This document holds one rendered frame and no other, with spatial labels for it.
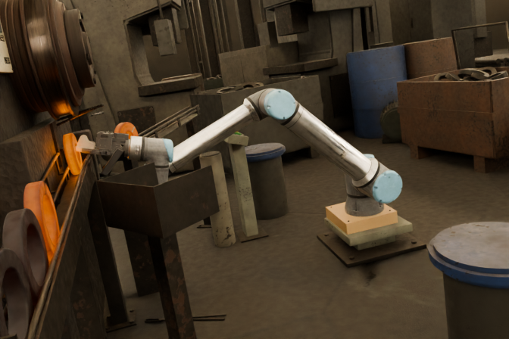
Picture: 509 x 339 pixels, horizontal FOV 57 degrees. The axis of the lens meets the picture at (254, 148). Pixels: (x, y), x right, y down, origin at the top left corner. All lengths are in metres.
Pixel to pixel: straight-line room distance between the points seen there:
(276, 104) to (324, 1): 3.22
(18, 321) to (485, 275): 0.98
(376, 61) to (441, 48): 0.67
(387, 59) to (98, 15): 2.73
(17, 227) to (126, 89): 3.65
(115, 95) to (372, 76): 2.46
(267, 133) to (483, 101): 1.72
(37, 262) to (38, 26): 0.83
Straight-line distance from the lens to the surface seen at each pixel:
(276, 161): 2.87
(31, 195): 1.12
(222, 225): 2.59
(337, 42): 5.45
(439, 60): 5.06
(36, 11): 1.69
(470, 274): 1.26
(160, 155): 1.82
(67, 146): 1.80
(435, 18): 6.17
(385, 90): 4.81
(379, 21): 8.90
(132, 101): 4.53
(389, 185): 2.11
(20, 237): 0.94
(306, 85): 4.27
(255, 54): 5.74
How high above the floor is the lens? 0.99
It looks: 11 degrees down
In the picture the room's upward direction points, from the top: 9 degrees counter-clockwise
